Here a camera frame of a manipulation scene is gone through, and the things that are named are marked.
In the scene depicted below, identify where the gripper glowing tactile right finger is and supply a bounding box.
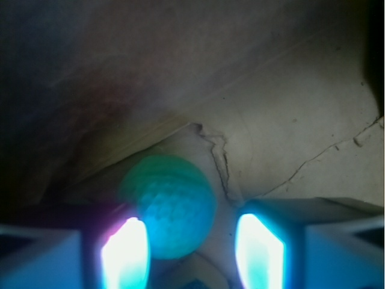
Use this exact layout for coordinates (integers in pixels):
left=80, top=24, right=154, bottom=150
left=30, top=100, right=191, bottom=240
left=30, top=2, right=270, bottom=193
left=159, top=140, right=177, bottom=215
left=235, top=197, right=384, bottom=288

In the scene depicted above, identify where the teal green yarn ball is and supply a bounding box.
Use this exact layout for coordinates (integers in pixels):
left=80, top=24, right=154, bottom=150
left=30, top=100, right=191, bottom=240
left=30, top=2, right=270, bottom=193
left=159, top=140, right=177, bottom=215
left=118, top=155, right=217, bottom=259

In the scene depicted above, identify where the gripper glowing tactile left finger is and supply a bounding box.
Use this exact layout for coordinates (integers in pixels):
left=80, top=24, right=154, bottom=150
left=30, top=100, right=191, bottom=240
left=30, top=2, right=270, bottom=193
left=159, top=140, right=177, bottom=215
left=1, top=217, right=150, bottom=288

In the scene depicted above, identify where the brown paper bag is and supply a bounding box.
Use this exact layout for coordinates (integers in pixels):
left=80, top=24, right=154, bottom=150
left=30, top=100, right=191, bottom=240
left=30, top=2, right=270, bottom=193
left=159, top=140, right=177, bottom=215
left=0, top=0, right=385, bottom=289

